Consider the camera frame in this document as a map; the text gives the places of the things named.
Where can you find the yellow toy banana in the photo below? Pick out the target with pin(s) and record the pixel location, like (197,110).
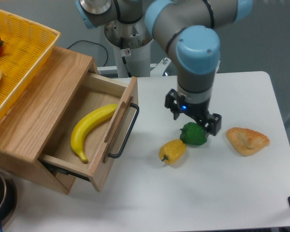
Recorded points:
(87,124)

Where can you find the open wooden top drawer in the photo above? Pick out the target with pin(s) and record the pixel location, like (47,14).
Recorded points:
(94,92)

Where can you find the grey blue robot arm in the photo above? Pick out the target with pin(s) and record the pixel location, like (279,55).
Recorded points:
(185,30)

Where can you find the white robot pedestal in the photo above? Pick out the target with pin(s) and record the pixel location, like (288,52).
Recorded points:
(132,49)

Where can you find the yellow plastic basket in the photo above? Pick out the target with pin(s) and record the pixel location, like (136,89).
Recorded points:
(27,45)

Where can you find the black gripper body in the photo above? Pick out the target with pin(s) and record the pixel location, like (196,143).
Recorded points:
(196,111)

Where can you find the wooden drawer cabinet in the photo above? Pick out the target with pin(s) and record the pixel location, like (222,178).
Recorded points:
(28,125)

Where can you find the dark metal pot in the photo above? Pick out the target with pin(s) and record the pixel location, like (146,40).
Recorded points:
(8,199)

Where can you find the yellow toy bell pepper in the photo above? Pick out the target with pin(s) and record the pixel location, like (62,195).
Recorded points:
(172,151)

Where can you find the green toy bell pepper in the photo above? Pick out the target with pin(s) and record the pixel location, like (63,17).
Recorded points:
(193,134)

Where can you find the black drawer handle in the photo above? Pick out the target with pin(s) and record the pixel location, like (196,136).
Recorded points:
(130,128)

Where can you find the toy baked pastry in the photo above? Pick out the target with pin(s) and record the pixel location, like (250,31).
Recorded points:
(245,141)

